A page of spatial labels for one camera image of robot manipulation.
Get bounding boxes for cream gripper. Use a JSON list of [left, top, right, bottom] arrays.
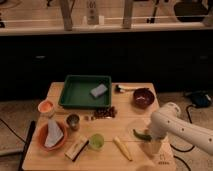
[[141, 140, 162, 157]]

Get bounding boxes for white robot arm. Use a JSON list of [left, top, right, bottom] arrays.
[[146, 102, 213, 156]]

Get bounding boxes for green plastic cup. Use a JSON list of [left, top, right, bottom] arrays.
[[89, 134, 104, 150]]

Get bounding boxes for metal cup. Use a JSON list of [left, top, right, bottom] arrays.
[[66, 114, 80, 131]]

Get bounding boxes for small orange cup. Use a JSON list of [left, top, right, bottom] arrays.
[[38, 100, 54, 117]]

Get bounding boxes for dark red bowl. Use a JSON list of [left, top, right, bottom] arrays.
[[133, 88, 155, 109]]

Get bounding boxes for bunch of dark grapes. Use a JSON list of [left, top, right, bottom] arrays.
[[92, 106, 117, 119]]

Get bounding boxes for dark object on floor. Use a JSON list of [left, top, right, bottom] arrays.
[[186, 92, 212, 108]]

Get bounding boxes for wooden block eraser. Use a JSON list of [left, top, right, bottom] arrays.
[[65, 137, 89, 161]]

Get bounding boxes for grey sponge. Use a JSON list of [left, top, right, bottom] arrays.
[[90, 84, 108, 98]]

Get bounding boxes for green plastic tray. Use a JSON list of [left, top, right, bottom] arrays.
[[58, 75, 111, 109]]

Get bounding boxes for white folded cloth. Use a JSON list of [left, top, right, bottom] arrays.
[[45, 119, 63, 148]]

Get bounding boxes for orange bowl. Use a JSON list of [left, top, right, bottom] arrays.
[[36, 122, 68, 151]]

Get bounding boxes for black cable right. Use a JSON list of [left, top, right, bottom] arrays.
[[169, 104, 198, 171]]

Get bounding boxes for small brush with handle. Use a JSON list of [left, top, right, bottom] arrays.
[[115, 84, 141, 93]]

